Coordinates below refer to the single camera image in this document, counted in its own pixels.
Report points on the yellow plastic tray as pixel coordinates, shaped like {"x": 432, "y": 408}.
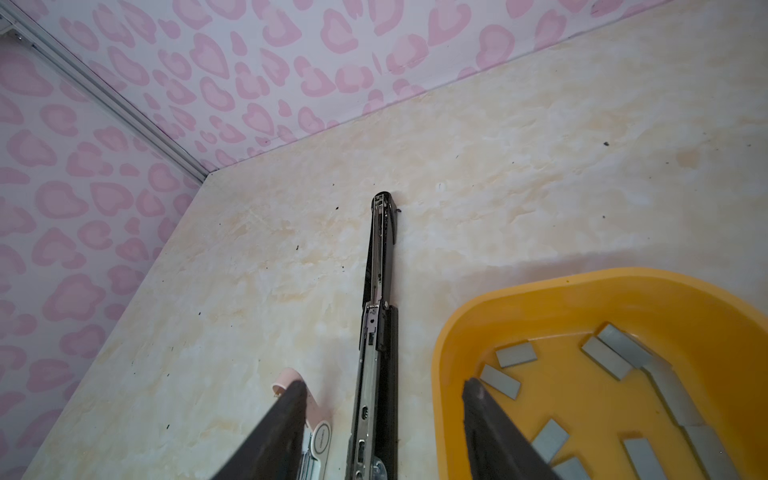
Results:
{"x": 715, "y": 342}

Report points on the aluminium frame bar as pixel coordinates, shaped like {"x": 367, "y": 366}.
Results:
{"x": 20, "y": 26}

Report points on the staple strip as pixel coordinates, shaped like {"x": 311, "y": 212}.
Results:
{"x": 498, "y": 380}
{"x": 644, "y": 462}
{"x": 616, "y": 366}
{"x": 707, "y": 447}
{"x": 550, "y": 440}
{"x": 517, "y": 354}

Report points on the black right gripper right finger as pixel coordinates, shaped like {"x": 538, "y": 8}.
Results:
{"x": 496, "y": 447}

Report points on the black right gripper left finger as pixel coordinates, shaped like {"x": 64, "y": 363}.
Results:
{"x": 273, "y": 450}

